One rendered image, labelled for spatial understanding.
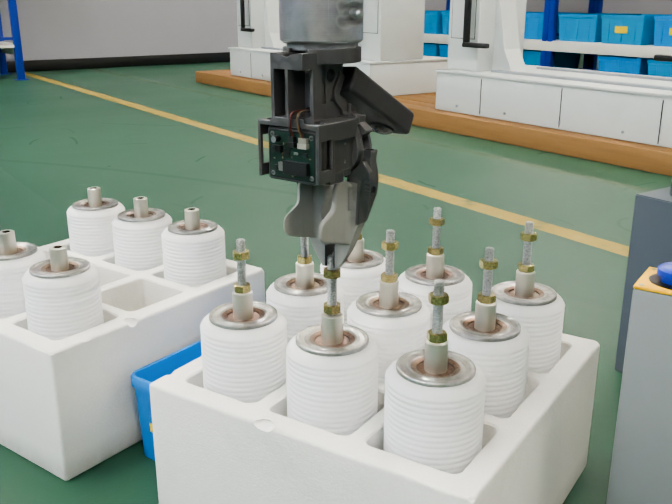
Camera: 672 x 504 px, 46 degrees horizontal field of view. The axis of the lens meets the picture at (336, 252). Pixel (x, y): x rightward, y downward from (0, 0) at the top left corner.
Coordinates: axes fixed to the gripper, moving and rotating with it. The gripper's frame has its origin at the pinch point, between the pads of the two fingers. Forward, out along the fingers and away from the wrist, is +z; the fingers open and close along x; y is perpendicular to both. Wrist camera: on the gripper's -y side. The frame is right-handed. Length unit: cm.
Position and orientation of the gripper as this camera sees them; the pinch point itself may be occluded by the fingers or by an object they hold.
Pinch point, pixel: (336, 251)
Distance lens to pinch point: 78.5
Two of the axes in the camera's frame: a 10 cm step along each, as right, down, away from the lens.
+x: 8.0, 1.9, -5.7
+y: -6.0, 2.5, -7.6
